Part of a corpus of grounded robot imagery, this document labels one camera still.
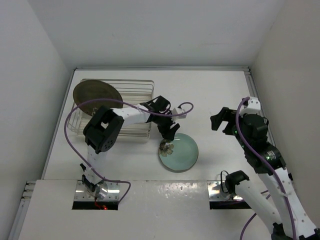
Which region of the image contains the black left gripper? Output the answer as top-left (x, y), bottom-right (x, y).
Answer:
top-left (154, 110), bottom-right (180, 140)

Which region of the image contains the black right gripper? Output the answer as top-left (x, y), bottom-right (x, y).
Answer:
top-left (210, 106), bottom-right (250, 150)

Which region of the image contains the large green floral plate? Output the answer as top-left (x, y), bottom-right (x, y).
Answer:
top-left (158, 133), bottom-right (199, 172)

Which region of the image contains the brown round plate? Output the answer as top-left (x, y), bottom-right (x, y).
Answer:
top-left (72, 79), bottom-right (123, 116)

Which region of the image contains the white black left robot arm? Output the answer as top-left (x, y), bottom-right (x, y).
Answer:
top-left (82, 96), bottom-right (185, 192)

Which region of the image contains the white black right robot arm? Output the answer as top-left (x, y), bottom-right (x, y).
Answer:
top-left (210, 107), bottom-right (320, 240)

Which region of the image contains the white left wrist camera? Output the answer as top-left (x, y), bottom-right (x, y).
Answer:
top-left (171, 107), bottom-right (187, 121)

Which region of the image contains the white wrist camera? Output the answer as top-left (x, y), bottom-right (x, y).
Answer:
top-left (171, 107), bottom-right (187, 121)
top-left (240, 96), bottom-right (261, 116)

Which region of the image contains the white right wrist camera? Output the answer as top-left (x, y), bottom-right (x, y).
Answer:
top-left (240, 96), bottom-right (261, 116)

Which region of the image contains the black base power cable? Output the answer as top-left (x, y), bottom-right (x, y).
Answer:
top-left (218, 169), bottom-right (232, 195)

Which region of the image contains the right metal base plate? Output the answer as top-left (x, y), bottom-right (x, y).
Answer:
top-left (207, 180), bottom-right (243, 202)

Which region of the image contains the metal base plate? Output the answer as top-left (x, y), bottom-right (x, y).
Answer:
top-left (207, 180), bottom-right (243, 202)
top-left (74, 180), bottom-right (120, 202)

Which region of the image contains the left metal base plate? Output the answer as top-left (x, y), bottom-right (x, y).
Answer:
top-left (74, 180), bottom-right (120, 202)

